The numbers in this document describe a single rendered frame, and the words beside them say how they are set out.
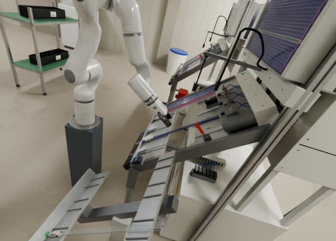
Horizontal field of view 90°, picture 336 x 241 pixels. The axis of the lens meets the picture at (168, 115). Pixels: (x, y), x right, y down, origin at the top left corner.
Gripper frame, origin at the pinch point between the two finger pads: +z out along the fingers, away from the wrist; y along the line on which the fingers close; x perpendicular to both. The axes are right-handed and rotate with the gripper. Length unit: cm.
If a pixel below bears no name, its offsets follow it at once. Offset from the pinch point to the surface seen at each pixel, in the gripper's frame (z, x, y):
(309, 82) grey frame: 2, -54, -35
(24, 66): -130, 151, 141
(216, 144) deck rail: 12.4, -17.5, -24.9
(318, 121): 20, -53, -32
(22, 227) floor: -2, 126, -17
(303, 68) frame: -2, -55, -34
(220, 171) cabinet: 56, -3, 5
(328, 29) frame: -9, -63, -35
